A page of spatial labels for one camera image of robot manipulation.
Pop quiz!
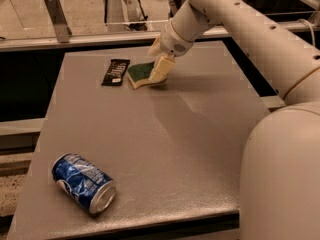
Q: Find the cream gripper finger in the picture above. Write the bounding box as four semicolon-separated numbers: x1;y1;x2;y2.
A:
149;55;175;83
147;37;163;56

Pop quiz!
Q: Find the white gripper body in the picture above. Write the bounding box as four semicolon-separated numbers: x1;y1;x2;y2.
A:
160;19;195;57

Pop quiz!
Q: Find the green and yellow sponge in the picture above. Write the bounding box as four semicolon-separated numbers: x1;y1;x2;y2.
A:
127;62;157;89

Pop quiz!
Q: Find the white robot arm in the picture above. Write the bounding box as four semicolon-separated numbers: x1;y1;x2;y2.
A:
150;0;320;240

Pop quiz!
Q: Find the black rxbar chocolate bar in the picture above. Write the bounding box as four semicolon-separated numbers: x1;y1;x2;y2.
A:
101;59;130;86

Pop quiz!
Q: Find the blue pepsi soda can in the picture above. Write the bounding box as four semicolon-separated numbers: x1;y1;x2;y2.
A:
52;153;116;215

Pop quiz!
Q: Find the horizontal metal rail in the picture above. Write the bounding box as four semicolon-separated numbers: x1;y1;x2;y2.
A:
0;21;311;52

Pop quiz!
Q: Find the left metal rail bracket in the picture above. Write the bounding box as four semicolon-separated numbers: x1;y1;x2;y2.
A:
44;0;72;43

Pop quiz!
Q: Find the white cable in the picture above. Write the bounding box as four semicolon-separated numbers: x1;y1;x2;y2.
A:
297;18;317;48

